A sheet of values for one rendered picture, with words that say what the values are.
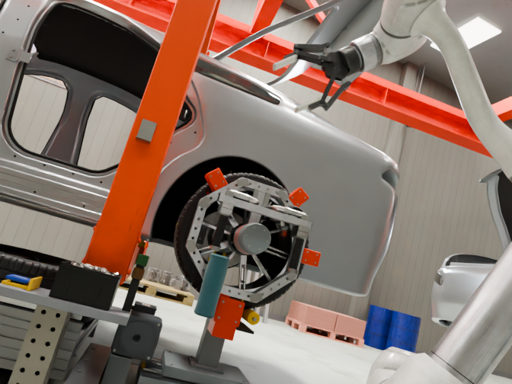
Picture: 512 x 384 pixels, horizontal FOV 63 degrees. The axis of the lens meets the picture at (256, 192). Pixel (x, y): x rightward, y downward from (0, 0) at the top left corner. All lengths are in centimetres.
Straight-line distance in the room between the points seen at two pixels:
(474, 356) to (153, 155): 133
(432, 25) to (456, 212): 1030
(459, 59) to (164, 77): 119
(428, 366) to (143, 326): 128
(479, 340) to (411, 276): 946
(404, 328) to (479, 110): 771
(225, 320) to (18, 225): 629
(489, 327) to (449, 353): 9
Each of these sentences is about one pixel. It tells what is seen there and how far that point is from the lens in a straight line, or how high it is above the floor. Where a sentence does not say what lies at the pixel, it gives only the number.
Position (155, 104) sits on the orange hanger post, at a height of 126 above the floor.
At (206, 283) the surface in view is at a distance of 179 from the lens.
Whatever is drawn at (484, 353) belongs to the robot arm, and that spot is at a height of 67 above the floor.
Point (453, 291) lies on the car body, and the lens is 428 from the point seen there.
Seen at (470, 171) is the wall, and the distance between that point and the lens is 1179.
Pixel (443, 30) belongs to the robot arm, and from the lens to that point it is 111.
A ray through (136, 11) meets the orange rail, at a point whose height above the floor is 298.
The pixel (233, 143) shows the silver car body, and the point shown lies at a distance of 236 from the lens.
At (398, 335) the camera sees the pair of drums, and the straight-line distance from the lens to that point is 873.
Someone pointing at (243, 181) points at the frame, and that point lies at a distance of 195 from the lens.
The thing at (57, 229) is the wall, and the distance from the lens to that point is 785.
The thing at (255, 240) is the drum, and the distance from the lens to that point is 180.
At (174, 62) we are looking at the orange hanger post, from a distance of 190.
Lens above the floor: 69
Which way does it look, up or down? 11 degrees up
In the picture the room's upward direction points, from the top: 16 degrees clockwise
